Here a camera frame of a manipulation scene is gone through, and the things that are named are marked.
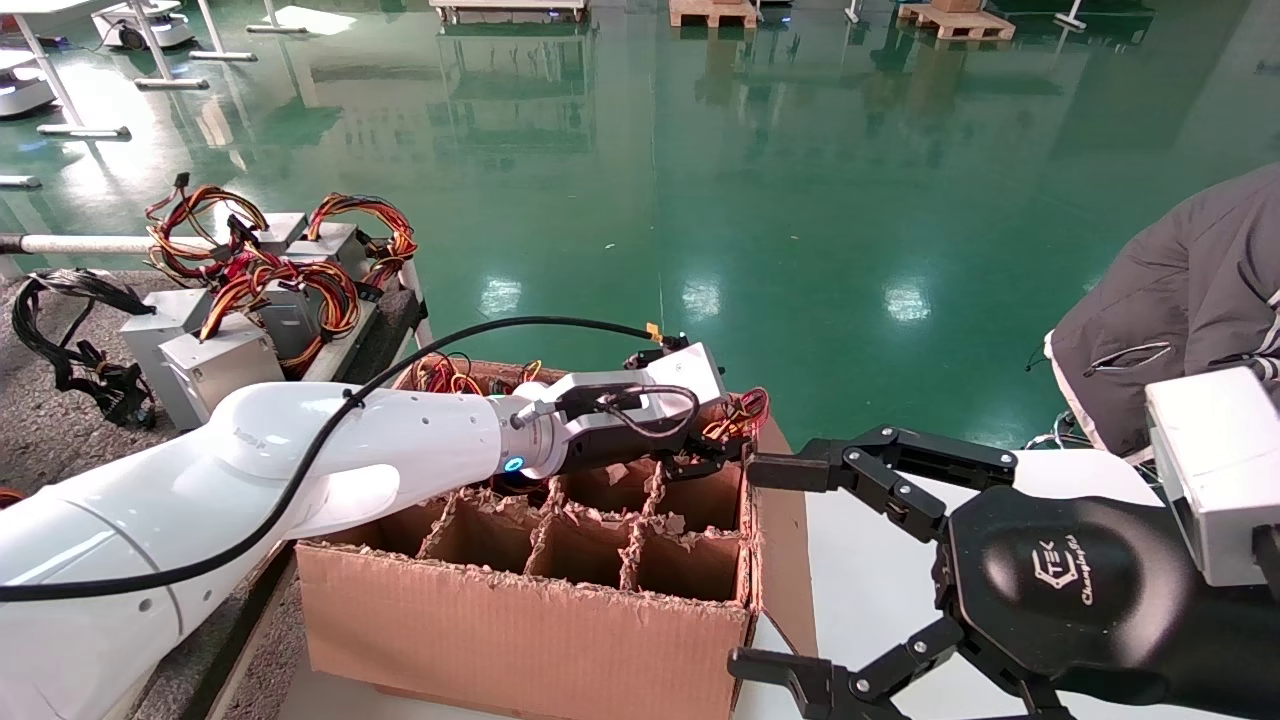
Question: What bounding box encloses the white cable bundle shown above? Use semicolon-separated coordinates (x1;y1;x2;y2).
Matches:
1022;412;1096;453

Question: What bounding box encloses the pale wooden platform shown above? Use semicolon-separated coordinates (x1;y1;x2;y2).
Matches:
430;0;589;25

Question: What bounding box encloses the black cable bundle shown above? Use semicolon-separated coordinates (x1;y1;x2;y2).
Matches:
10;268;158;431

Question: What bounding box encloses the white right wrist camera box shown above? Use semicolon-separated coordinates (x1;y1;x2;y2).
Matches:
1143;366;1280;589

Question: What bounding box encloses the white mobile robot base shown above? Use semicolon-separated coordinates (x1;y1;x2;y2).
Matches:
92;0;196;51
0;48;57;119

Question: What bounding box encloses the silver power supply unit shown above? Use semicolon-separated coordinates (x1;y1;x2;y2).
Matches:
158;315;293;433
120;288;216;433

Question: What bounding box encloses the person in grey jacket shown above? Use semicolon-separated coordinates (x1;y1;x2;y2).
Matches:
1043;163;1280;463

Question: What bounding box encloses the short black camera cable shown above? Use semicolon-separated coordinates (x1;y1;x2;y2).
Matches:
510;385;701;441

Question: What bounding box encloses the white table edge tube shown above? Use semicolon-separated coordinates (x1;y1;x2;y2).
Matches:
0;234;213;256

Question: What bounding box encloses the brown cardboard box with dividers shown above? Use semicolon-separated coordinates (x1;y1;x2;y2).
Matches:
295;358;821;720

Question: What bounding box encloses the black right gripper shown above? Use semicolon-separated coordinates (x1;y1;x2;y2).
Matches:
935;487;1280;720

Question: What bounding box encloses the wooden pallet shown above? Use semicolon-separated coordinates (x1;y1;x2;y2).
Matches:
898;3;1017;42
668;0;759;29

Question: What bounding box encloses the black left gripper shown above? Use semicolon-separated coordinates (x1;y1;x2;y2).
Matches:
560;420;1020;720

